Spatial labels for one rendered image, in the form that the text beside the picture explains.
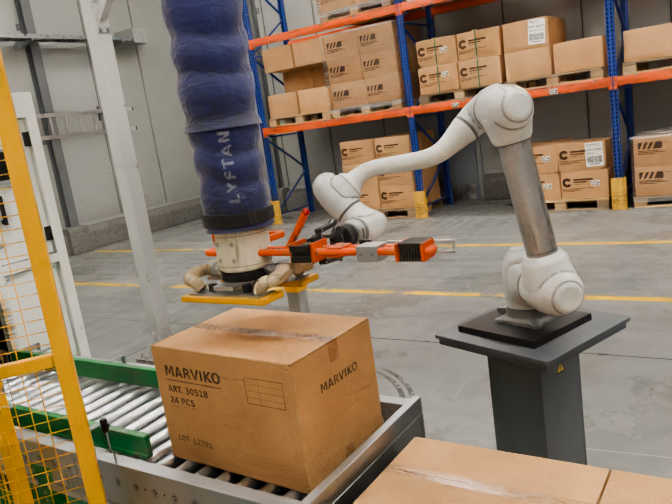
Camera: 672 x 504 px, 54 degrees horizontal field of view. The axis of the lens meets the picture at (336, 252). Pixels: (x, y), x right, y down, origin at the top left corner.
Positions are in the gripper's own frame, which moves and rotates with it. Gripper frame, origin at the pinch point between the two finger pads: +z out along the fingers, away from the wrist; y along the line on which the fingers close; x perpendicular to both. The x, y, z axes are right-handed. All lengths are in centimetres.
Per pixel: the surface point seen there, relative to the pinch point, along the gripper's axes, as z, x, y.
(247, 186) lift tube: 4.3, 17.0, -20.9
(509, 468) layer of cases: -9, -50, 67
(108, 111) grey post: -160, 274, -65
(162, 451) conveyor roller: 17, 65, 67
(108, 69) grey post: -163, 269, -93
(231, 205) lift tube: 9.2, 20.1, -16.2
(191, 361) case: 20, 37, 30
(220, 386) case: 21.1, 26.2, 36.9
